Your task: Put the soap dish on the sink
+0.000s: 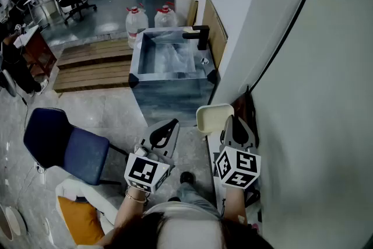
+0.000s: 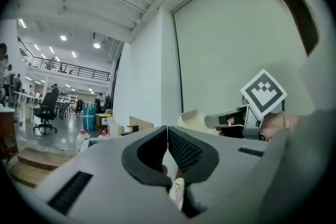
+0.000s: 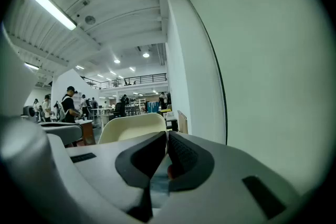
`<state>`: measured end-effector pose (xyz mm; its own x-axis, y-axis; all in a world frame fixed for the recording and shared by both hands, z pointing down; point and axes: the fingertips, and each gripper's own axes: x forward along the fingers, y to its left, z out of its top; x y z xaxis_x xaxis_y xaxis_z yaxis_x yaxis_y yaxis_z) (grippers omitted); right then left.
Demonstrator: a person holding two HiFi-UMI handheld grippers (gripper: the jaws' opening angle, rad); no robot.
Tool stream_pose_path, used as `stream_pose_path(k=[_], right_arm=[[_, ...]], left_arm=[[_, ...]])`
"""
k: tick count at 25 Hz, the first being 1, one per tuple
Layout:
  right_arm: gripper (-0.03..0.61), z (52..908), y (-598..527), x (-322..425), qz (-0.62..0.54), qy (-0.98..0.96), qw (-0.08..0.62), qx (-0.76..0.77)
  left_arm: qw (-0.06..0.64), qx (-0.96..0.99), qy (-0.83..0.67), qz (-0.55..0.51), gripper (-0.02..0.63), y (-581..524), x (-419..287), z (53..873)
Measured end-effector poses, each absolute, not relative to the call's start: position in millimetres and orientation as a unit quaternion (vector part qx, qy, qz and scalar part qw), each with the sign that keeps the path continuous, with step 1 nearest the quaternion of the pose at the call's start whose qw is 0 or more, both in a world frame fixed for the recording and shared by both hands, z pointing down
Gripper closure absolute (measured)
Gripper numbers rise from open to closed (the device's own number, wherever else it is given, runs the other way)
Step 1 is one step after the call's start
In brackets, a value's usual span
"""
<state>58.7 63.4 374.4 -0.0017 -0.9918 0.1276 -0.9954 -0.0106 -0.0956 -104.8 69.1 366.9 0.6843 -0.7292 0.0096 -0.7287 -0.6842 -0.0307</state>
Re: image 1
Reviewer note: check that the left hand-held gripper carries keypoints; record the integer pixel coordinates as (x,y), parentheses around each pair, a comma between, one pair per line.
(142,170)

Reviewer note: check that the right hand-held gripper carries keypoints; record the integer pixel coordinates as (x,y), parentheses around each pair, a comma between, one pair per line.
(239,166)

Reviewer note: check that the cream plastic plate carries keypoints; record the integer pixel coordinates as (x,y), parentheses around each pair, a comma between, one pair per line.
(214,118)

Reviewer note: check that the person's left forearm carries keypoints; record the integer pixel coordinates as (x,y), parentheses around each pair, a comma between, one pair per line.
(128,213)

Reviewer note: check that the person's right forearm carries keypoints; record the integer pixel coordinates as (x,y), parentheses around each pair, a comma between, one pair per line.
(234,204)

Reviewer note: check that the dark bag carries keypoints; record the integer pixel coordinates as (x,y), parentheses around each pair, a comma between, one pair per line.
(247,108)

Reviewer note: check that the person's black shoe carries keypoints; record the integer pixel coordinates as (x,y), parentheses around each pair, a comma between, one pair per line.
(187,178)

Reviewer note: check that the grey metal sink basin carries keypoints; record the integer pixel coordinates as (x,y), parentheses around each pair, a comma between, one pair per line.
(172,90)

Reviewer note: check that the person's jeans leg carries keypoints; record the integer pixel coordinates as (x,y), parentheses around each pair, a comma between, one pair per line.
(195,198)

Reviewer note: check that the blue upholstered chair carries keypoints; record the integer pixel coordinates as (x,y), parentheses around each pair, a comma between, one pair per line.
(81,151)

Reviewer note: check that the white bag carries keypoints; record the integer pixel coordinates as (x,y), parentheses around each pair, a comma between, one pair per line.
(96,198)

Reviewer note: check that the chrome drain knob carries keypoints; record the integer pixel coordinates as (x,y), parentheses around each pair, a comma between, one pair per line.
(204,61)

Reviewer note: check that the person's light shirt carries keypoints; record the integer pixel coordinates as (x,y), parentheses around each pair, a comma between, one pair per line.
(186,227)

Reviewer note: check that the wooden slatted platform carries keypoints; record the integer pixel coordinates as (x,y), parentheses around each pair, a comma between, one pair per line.
(93,67)

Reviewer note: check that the black faucet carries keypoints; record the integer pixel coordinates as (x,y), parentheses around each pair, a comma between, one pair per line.
(202,35)

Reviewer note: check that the orange cushion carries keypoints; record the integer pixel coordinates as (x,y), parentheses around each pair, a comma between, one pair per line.
(78,221)

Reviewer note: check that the large cardboard board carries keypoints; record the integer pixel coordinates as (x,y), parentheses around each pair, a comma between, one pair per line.
(214,29)

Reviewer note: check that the clear water jug red cap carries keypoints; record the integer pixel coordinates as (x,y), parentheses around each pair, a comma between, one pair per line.
(136,23)
(165,19)

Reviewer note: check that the thin cardboard board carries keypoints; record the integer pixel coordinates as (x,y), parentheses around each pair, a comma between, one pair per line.
(192,11)

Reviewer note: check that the red-brown cabinet white top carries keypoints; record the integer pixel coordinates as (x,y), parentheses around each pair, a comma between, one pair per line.
(40,52)

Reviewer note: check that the round white brown disc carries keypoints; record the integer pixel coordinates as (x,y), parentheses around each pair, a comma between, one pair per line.
(13,221)

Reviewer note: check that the black wall edge strip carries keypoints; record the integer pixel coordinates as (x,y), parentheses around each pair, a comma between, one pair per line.
(291,23)

